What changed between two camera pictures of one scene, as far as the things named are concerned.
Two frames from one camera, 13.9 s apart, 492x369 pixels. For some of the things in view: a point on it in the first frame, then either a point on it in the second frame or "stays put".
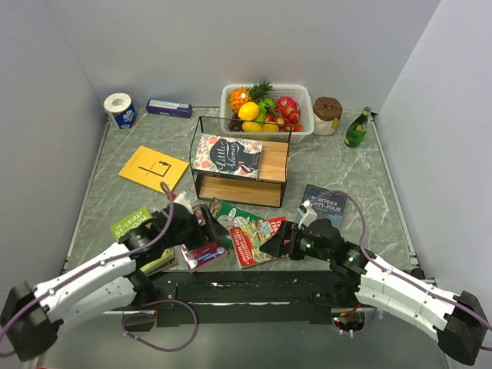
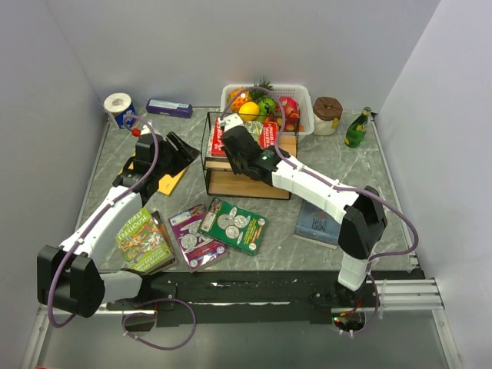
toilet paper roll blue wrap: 121,109 stays put
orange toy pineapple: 239,96 stays put
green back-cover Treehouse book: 231,216 stays put
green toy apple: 267,104 stays put
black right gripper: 275,245 -> 234,166
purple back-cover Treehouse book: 198,255 stays put
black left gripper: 211,230 -> 184,155
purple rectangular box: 169,108 stays put
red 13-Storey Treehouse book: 248,239 -> 268,134
